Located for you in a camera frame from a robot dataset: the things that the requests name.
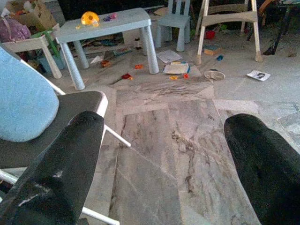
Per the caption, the thick book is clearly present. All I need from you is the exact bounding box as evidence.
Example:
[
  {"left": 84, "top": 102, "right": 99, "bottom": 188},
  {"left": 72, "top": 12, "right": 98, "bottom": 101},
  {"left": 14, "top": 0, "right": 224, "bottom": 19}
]
[{"left": 202, "top": 44, "right": 222, "bottom": 56}]

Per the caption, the light blue kids chair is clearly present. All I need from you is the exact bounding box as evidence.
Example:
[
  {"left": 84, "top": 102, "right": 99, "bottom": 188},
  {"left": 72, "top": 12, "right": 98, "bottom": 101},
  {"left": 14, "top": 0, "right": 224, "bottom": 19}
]
[{"left": 154, "top": 0, "right": 192, "bottom": 52}]

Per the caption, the purple pink small toy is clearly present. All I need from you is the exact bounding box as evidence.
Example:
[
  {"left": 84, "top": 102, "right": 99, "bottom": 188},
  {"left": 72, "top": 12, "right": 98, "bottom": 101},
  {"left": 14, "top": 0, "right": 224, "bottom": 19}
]
[{"left": 103, "top": 13, "right": 118, "bottom": 23}]

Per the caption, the white paper booklet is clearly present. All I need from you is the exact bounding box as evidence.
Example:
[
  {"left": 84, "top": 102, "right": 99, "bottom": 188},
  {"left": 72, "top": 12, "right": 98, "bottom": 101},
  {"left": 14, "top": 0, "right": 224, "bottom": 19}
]
[{"left": 163, "top": 61, "right": 191, "bottom": 75}]

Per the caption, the small white kids table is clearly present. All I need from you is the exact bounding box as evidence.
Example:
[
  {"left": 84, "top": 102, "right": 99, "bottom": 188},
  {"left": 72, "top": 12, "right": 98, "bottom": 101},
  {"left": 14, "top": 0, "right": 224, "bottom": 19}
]
[{"left": 2, "top": 23, "right": 63, "bottom": 79}]

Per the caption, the black folding chair white frame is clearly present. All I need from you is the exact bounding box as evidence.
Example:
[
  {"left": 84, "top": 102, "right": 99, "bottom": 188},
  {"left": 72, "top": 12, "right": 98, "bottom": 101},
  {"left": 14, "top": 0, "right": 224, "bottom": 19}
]
[{"left": 0, "top": 46, "right": 131, "bottom": 225}]

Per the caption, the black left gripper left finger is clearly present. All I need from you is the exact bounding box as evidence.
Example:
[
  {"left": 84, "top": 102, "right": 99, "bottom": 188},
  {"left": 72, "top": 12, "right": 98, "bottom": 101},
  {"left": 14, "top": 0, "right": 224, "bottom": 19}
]
[{"left": 0, "top": 111, "right": 105, "bottom": 225}]

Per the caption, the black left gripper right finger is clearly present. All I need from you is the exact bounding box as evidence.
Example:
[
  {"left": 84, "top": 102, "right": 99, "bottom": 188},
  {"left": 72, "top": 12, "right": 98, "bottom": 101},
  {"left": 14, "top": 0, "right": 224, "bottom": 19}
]
[{"left": 224, "top": 113, "right": 300, "bottom": 225}]

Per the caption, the light blue kids table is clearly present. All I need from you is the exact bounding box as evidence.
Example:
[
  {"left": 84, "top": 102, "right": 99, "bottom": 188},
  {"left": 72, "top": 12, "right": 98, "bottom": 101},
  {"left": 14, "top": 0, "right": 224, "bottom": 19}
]
[{"left": 55, "top": 7, "right": 160, "bottom": 91}]

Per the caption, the white beige high chair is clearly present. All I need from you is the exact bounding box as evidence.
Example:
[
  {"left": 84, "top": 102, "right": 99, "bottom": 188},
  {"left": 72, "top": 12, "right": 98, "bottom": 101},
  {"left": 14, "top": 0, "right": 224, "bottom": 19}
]
[{"left": 194, "top": 0, "right": 263, "bottom": 66}]

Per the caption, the yellow round toy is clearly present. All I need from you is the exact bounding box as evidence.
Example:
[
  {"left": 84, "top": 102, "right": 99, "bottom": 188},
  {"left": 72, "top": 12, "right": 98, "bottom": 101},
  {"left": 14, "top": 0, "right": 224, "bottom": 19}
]
[{"left": 81, "top": 11, "right": 100, "bottom": 27}]

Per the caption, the black stand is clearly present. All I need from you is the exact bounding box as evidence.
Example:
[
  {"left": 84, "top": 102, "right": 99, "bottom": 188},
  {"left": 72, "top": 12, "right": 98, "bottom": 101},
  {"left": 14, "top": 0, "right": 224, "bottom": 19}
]
[{"left": 262, "top": 6, "right": 295, "bottom": 56}]

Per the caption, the white paper plane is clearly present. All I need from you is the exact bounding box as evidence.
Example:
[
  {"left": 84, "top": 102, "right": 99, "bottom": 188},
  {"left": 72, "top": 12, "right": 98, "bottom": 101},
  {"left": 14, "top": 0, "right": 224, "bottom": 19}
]
[{"left": 90, "top": 55, "right": 105, "bottom": 65}]

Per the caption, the white shoe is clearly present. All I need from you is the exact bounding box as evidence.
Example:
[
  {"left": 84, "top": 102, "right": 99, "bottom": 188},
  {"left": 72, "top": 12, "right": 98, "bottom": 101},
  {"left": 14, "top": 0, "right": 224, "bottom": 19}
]
[{"left": 203, "top": 68, "right": 226, "bottom": 81}]

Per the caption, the green plastic toy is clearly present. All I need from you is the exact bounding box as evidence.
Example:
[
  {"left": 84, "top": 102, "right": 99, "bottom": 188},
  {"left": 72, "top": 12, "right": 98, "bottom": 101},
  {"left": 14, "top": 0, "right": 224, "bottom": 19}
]
[{"left": 31, "top": 30, "right": 61, "bottom": 58}]

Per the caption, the blue storage bin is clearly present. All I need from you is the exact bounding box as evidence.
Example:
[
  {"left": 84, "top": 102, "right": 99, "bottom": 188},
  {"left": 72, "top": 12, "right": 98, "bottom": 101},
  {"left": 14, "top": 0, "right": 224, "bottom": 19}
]
[{"left": 37, "top": 50, "right": 66, "bottom": 74}]

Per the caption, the light blue cushion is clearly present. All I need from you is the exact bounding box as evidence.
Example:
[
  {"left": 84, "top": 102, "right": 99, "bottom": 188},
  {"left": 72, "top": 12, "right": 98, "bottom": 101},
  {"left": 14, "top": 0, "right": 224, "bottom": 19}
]
[{"left": 0, "top": 45, "right": 60, "bottom": 143}]

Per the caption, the black white printed card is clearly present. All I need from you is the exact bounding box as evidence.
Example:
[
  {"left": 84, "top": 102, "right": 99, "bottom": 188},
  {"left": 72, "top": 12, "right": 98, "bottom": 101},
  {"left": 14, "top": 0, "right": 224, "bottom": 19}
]
[{"left": 246, "top": 70, "right": 271, "bottom": 82}]

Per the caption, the purple plastic bag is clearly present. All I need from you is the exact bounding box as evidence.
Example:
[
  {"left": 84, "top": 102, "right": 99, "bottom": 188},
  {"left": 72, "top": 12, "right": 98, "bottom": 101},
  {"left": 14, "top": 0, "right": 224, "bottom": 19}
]
[{"left": 0, "top": 16, "right": 31, "bottom": 43}]

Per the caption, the brown cardboard box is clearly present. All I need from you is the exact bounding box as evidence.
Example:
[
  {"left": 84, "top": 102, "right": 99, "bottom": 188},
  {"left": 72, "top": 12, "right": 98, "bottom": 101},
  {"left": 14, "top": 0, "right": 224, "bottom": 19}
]
[{"left": 6, "top": 0, "right": 58, "bottom": 31}]

